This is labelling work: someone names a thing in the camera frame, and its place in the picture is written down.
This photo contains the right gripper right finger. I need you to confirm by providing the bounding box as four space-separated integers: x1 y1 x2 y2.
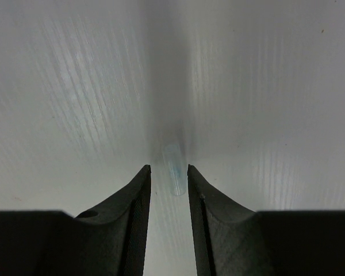
187 166 345 275

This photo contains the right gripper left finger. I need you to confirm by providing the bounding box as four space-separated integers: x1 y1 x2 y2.
0 165 151 275

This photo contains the transparent blue pen cap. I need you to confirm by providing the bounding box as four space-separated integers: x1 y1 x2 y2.
162 143 187 196

